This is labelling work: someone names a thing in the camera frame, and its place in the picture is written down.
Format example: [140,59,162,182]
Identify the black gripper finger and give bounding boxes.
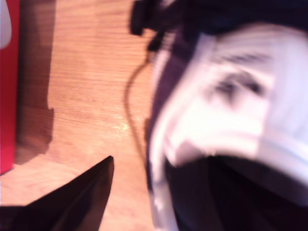
[207,155,308,231]
[0,155,115,231]

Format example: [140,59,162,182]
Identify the blue suede white-striped shoe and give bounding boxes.
[124,0,308,231]

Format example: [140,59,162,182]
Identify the red cardboard shoebox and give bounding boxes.
[0,0,20,176]

